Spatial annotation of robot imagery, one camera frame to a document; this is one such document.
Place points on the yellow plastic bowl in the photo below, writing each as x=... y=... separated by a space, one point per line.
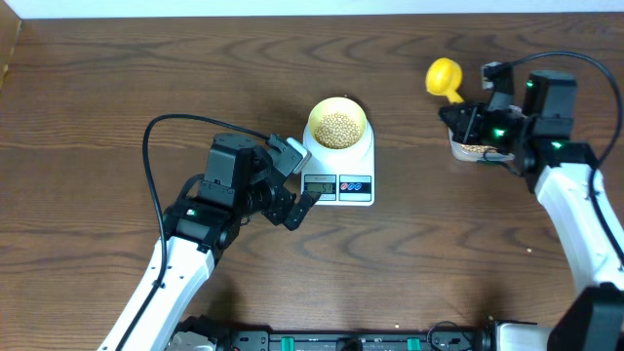
x=337 y=104

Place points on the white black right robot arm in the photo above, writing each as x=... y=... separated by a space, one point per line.
x=564 y=176

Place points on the yellow measuring scoop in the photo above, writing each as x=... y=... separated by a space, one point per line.
x=443 y=79

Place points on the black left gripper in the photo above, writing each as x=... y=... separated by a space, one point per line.
x=276 y=211

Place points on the soybeans in bowl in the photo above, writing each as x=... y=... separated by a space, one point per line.
x=337 y=131

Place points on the white digital kitchen scale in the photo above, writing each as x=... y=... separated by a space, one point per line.
x=343 y=177

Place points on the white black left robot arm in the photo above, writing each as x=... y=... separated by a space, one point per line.
x=242 y=178

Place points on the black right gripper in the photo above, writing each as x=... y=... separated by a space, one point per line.
x=465 y=131

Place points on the clear plastic soybean container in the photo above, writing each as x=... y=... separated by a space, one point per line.
x=476 y=153

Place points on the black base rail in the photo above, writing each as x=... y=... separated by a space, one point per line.
x=202 y=333

